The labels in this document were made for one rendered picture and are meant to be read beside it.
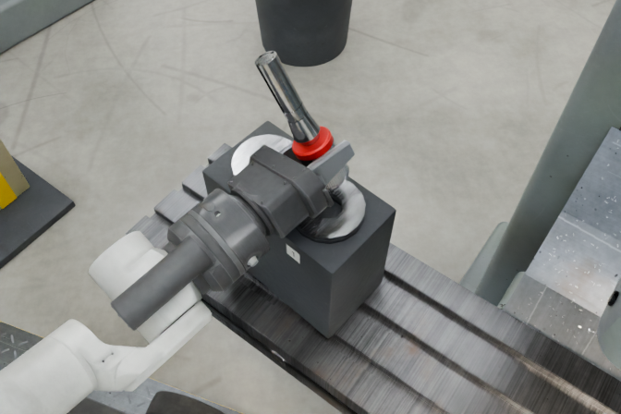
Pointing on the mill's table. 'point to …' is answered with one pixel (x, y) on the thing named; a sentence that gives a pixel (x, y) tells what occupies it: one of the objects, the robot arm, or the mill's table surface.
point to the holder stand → (318, 242)
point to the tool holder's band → (314, 146)
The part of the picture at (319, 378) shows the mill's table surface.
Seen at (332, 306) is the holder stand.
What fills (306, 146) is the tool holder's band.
